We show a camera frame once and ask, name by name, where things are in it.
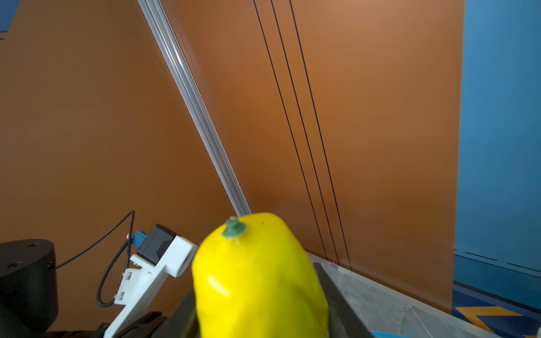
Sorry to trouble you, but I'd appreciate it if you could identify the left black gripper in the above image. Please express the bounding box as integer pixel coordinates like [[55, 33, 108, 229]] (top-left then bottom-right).
[[1, 239, 59, 337]]

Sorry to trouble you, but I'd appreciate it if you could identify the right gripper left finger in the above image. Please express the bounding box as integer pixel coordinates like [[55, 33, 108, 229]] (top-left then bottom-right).
[[152, 288, 200, 338]]

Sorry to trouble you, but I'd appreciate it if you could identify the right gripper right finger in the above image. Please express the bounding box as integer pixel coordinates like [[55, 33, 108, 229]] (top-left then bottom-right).
[[314, 263, 373, 338]]

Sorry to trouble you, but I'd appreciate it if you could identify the yellow mango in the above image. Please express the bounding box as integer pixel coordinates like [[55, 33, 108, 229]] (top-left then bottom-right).
[[192, 213, 329, 337]]

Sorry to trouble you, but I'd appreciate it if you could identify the clear zip-top bag blue zipper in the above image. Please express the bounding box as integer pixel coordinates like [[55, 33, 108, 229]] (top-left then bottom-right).
[[370, 331, 413, 338]]

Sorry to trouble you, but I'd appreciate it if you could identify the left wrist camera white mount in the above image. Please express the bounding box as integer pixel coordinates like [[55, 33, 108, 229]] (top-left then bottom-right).
[[104, 225, 197, 337]]

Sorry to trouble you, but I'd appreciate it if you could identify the left corner aluminium post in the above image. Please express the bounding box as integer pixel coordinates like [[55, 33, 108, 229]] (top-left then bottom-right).
[[139, 0, 251, 216]]

